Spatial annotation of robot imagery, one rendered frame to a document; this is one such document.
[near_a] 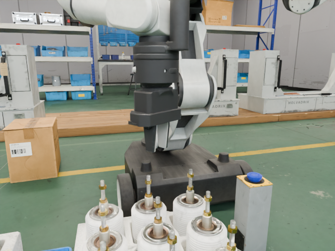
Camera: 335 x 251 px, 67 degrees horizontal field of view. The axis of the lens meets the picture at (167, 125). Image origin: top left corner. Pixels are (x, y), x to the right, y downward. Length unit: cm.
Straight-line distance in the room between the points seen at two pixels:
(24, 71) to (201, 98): 188
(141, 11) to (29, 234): 94
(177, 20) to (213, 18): 533
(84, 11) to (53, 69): 826
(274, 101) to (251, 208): 252
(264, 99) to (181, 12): 269
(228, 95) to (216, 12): 320
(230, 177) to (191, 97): 39
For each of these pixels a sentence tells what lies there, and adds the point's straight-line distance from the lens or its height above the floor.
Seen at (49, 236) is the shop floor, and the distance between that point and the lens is 112.
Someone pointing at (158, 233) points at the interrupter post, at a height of 26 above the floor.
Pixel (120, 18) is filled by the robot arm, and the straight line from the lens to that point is 49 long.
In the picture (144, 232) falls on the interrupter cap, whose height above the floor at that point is 25.
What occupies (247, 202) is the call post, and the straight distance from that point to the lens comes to 74.
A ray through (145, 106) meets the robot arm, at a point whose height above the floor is 55.
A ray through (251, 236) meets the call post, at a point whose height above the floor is 16.
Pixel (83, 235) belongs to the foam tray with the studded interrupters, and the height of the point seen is 18.
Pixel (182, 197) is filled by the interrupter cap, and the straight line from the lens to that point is 76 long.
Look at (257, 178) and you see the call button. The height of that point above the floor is 33.
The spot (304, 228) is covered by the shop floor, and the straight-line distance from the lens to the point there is 120.
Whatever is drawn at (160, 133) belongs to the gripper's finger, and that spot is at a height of 48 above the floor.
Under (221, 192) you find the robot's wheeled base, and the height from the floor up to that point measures 10.
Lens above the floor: 62
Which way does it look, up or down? 13 degrees down
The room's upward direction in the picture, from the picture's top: straight up
